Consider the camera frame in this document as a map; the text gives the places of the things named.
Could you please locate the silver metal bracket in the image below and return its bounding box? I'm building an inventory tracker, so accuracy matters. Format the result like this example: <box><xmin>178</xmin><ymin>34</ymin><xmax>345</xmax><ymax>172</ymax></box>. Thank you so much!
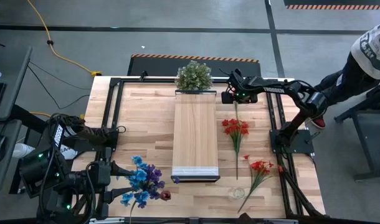
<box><xmin>263</xmin><ymin>218</ymin><xmax>298</xmax><ymax>224</ymax></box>
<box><xmin>89</xmin><ymin>217</ymin><xmax>125</xmax><ymax>224</ymax></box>

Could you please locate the purple artificial flower bunch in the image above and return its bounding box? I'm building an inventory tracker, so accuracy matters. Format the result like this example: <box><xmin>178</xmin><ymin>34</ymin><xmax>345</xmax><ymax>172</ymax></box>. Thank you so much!
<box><xmin>145</xmin><ymin>164</ymin><xmax>181</xmax><ymax>200</ymax></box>

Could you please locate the clear glass vase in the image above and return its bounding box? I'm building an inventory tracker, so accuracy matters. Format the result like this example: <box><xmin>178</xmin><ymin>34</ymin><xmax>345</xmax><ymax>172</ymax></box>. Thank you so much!
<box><xmin>228</xmin><ymin>186</ymin><xmax>247</xmax><ymax>200</ymax></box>

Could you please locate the red artificial flower bunch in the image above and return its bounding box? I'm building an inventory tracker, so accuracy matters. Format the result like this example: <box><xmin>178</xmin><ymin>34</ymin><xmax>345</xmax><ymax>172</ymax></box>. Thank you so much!
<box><xmin>221</xmin><ymin>118</ymin><xmax>250</xmax><ymax>180</ymax></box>
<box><xmin>237</xmin><ymin>154</ymin><xmax>285</xmax><ymax>214</ymax></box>

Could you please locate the black metal table frame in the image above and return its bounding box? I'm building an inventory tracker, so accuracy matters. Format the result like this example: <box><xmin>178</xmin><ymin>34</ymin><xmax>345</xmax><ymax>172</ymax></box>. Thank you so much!
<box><xmin>62</xmin><ymin>76</ymin><xmax>326</xmax><ymax>218</ymax></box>

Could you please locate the blue artificial flower bunch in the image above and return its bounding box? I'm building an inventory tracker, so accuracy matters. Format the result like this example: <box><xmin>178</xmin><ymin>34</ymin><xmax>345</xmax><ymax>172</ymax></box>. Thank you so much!
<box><xmin>120</xmin><ymin>155</ymin><xmax>152</xmax><ymax>224</ymax></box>

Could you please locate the black floor cable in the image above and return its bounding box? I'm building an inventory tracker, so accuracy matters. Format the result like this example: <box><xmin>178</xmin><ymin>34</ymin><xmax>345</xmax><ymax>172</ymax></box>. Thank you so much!
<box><xmin>27</xmin><ymin>60</ymin><xmax>91</xmax><ymax>110</ymax></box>

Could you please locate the grey desk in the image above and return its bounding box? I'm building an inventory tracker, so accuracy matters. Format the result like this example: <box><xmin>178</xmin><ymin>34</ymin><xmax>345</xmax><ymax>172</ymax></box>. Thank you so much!
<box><xmin>0</xmin><ymin>119</ymin><xmax>22</xmax><ymax>194</ymax></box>
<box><xmin>0</xmin><ymin>46</ymin><xmax>32</xmax><ymax>122</ymax></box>

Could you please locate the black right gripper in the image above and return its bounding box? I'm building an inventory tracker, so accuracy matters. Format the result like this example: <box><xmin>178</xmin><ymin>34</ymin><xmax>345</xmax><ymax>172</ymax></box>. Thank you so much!
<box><xmin>221</xmin><ymin>68</ymin><xmax>263</xmax><ymax>105</ymax></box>

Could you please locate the white printed bag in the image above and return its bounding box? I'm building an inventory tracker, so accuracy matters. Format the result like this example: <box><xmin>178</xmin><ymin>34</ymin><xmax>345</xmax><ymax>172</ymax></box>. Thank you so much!
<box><xmin>60</xmin><ymin>144</ymin><xmax>78</xmax><ymax>160</ymax></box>

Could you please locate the black hazard-striped floor mat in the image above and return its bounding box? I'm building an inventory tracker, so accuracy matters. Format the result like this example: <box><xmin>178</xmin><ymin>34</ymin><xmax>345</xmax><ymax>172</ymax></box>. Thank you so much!
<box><xmin>126</xmin><ymin>54</ymin><xmax>262</xmax><ymax>78</ymax></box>
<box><xmin>283</xmin><ymin>0</ymin><xmax>380</xmax><ymax>10</ymax></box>

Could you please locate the grey metal table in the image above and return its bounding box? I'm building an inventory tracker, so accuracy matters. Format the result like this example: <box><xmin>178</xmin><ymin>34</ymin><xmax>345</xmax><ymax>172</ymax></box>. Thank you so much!
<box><xmin>334</xmin><ymin>79</ymin><xmax>380</xmax><ymax>181</ymax></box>

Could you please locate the person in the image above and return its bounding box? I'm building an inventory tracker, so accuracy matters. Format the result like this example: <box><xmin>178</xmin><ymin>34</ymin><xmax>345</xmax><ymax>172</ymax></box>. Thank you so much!
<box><xmin>311</xmin><ymin>17</ymin><xmax>380</xmax><ymax>130</ymax></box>

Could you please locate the white plastic bottle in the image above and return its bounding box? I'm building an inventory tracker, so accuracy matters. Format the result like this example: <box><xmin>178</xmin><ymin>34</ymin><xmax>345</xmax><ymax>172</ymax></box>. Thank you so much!
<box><xmin>12</xmin><ymin>142</ymin><xmax>35</xmax><ymax>159</ymax></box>

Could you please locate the wooden shelf with black frame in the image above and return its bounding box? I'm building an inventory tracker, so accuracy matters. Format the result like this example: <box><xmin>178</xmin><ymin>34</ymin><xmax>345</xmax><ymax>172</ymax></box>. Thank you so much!
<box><xmin>170</xmin><ymin>89</ymin><xmax>221</xmax><ymax>183</ymax></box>

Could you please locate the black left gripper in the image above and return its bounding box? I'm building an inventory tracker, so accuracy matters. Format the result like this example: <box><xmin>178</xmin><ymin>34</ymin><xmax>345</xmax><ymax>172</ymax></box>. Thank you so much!
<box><xmin>88</xmin><ymin>161</ymin><xmax>138</xmax><ymax>220</ymax></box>

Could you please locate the yellow extension cable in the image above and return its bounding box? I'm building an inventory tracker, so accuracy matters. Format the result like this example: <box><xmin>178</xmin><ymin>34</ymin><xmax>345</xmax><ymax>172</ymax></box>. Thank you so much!
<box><xmin>26</xmin><ymin>0</ymin><xmax>102</xmax><ymax>119</ymax></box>

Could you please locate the green potted plant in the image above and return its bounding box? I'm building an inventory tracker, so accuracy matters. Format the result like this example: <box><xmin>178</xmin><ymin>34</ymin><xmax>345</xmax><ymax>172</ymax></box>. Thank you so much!
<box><xmin>174</xmin><ymin>60</ymin><xmax>214</xmax><ymax>91</ymax></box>

